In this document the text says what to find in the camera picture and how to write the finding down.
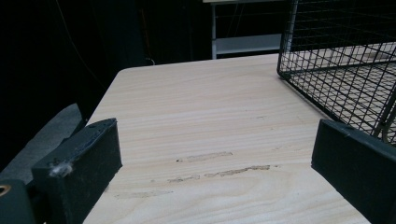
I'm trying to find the grey metal stand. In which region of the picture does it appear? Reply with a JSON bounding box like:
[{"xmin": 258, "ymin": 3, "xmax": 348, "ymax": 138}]
[{"xmin": 202, "ymin": 0, "xmax": 300, "ymax": 60}]

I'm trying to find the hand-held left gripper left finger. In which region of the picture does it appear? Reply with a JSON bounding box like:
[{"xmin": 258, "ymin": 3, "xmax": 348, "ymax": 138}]
[{"xmin": 31, "ymin": 118, "xmax": 123, "ymax": 224}]

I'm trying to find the black wire mesh basket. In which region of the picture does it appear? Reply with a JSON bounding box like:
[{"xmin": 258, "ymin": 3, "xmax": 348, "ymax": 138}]
[{"xmin": 276, "ymin": 0, "xmax": 396, "ymax": 147}]

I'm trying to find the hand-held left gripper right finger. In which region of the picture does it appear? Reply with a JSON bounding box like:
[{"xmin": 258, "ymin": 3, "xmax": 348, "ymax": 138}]
[{"xmin": 311, "ymin": 119, "xmax": 396, "ymax": 224}]

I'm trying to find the thin cable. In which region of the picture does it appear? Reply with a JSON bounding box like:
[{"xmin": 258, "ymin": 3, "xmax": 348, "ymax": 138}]
[{"xmin": 55, "ymin": 0, "xmax": 108, "ymax": 91}]

